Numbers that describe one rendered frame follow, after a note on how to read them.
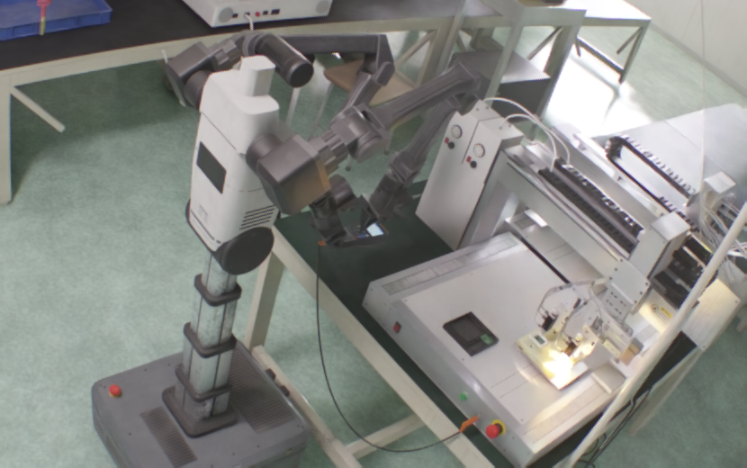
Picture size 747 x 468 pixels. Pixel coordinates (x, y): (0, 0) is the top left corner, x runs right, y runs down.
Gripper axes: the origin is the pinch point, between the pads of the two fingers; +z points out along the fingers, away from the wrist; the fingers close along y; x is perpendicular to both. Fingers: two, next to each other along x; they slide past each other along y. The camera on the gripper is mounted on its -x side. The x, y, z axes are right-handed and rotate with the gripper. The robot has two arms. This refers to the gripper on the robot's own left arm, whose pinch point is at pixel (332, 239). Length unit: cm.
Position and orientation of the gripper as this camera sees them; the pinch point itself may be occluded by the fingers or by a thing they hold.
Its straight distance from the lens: 226.9
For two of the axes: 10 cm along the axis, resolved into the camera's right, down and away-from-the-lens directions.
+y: -5.3, -6.3, 5.7
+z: 1.7, 5.8, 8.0
